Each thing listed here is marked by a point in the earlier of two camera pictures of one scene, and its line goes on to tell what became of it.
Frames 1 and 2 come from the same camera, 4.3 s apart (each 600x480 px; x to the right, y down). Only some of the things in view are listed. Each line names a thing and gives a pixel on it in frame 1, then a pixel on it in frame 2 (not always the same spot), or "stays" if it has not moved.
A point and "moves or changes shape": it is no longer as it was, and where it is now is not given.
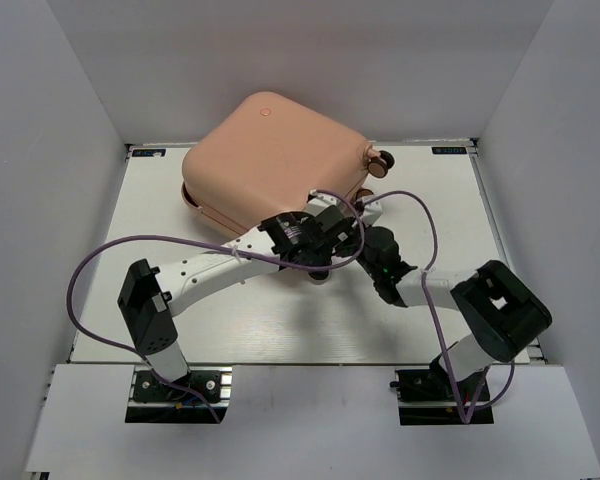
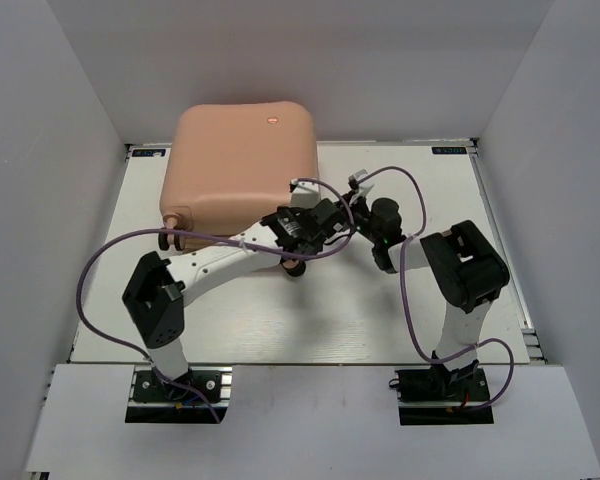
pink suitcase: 262,157 moves or changes shape
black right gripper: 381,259 to 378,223
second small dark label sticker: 449,150 stays
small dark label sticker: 148,152 stays
